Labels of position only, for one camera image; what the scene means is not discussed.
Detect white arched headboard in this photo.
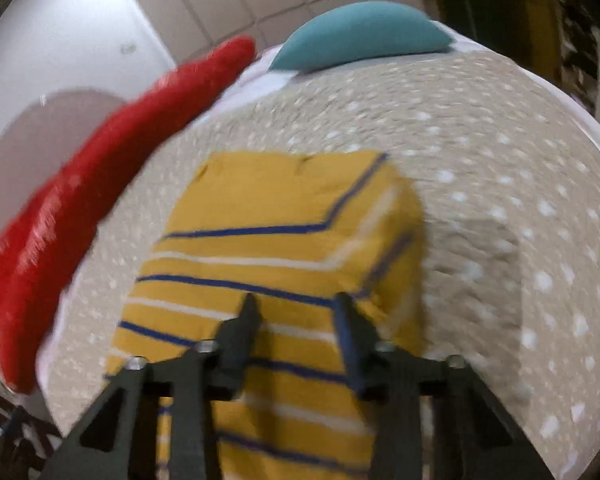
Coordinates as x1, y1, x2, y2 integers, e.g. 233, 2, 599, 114
0, 87, 126, 241

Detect teal pillow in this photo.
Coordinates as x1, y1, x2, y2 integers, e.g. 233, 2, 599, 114
268, 1, 455, 73

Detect shoe rack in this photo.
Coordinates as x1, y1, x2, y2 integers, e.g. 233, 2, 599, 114
552, 0, 600, 116

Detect yellow wooden door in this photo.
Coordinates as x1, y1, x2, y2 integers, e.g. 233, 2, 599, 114
500, 0, 566, 86

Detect red patterned quilt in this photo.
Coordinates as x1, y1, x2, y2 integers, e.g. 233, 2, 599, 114
0, 36, 257, 395

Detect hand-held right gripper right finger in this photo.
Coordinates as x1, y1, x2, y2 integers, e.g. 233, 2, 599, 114
334, 292, 554, 480

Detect beige dotted bed cover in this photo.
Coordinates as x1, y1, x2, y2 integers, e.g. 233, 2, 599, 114
37, 50, 600, 480

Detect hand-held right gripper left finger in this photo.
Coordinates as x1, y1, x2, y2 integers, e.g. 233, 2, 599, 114
45, 293, 263, 480

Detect yellow striped knit sweater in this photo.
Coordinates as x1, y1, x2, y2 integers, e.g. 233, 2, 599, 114
102, 150, 427, 480

